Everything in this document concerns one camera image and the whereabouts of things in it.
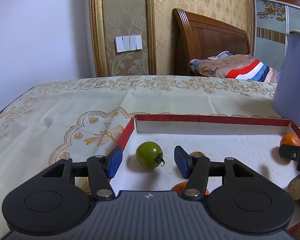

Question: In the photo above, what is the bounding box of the orange mandarin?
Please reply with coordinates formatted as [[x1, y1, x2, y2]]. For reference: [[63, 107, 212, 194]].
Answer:
[[280, 133, 300, 147], [170, 181, 211, 196]]

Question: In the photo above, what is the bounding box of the dark sugarcane piece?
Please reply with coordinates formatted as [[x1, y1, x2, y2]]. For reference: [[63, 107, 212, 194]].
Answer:
[[288, 174, 300, 200]]

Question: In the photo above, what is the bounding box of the white wall switch panel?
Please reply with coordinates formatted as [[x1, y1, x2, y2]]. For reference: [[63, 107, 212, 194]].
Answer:
[[114, 35, 143, 53]]

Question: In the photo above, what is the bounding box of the floral sliding wardrobe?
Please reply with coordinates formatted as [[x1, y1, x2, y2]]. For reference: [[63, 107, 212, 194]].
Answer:
[[253, 0, 300, 70]]

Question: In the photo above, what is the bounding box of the lavender electric kettle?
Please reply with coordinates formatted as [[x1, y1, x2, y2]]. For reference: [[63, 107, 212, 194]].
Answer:
[[272, 30, 300, 126]]

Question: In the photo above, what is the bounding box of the striped bedding pile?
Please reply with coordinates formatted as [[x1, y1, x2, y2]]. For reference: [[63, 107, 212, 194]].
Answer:
[[189, 50, 281, 83]]

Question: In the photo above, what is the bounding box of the green tomato with stem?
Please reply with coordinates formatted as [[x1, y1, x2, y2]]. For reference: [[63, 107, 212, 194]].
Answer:
[[135, 141, 165, 170]]

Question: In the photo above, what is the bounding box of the wooden bed headboard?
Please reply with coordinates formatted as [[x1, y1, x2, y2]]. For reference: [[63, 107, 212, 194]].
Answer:
[[173, 8, 250, 76]]

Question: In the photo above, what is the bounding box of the red cardboard tray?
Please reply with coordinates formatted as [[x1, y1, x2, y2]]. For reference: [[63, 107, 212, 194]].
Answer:
[[107, 114, 300, 233]]

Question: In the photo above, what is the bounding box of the gold ornate wall frame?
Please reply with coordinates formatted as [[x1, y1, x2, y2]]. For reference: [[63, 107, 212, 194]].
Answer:
[[85, 0, 157, 77]]

